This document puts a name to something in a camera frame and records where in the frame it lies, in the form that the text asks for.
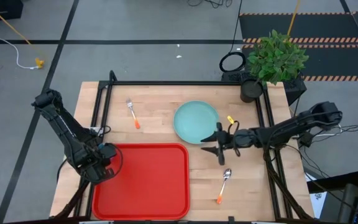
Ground long yellow floor cable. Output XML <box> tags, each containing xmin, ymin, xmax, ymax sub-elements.
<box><xmin>0</xmin><ymin>0</ymin><xmax>45</xmax><ymax>69</ymax></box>

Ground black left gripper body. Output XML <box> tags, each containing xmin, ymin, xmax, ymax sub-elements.
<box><xmin>80</xmin><ymin>155</ymin><xmax>117</xmax><ymax>184</ymax></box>

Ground black plant pot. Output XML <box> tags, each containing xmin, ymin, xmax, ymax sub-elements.
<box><xmin>240</xmin><ymin>78</ymin><xmax>264</xmax><ymax>104</ymax></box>

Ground yellow cable by mat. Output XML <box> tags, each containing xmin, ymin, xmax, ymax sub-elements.
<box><xmin>287</xmin><ymin>0</ymin><xmax>301</xmax><ymax>37</ymax></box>

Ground white floor cable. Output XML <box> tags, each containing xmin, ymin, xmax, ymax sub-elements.
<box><xmin>0</xmin><ymin>0</ymin><xmax>40</xmax><ymax>70</ymax></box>

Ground orange-handled metal spoon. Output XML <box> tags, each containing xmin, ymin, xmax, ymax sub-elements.
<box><xmin>216</xmin><ymin>168</ymin><xmax>232</xmax><ymax>205</ymax></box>

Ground white paper sheet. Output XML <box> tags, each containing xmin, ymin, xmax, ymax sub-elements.
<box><xmin>308</xmin><ymin>190</ymin><xmax>328</xmax><ymax>216</ymax></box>

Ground teal ceramic plate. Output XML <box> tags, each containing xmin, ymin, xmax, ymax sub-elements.
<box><xmin>173</xmin><ymin>100</ymin><xmax>221</xmax><ymax>145</ymax></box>

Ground coiled black cable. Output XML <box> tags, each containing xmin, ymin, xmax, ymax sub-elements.
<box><xmin>218</xmin><ymin>0</ymin><xmax>247</xmax><ymax>73</ymax></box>

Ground black metal table frame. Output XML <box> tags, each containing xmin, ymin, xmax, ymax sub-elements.
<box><xmin>50</xmin><ymin>70</ymin><xmax>316</xmax><ymax>224</ymax></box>

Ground orange-handled metal fork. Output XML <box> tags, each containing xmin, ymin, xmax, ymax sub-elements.
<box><xmin>126</xmin><ymin>98</ymin><xmax>141</xmax><ymax>130</ymax></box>

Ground red plastic tray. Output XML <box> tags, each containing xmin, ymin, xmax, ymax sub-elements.
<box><xmin>91</xmin><ymin>142</ymin><xmax>191</xmax><ymax>221</ymax></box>

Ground black hazard-striped floor mat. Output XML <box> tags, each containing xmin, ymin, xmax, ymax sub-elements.
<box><xmin>239</xmin><ymin>11</ymin><xmax>358</xmax><ymax>83</ymax></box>

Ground small black adapter box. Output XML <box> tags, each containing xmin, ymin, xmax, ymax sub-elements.
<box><xmin>298</xmin><ymin>132</ymin><xmax>313</xmax><ymax>149</ymax></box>

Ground green leafy plant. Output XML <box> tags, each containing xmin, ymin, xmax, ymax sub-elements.
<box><xmin>246</xmin><ymin>29</ymin><xmax>310</xmax><ymax>86</ymax></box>

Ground tangled black cables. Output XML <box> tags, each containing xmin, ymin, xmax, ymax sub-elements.
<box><xmin>186</xmin><ymin>0</ymin><xmax>233</xmax><ymax>9</ymax></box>

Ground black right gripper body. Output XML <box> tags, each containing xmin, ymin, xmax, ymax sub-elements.
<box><xmin>216</xmin><ymin>122</ymin><xmax>255</xmax><ymax>166</ymax></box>

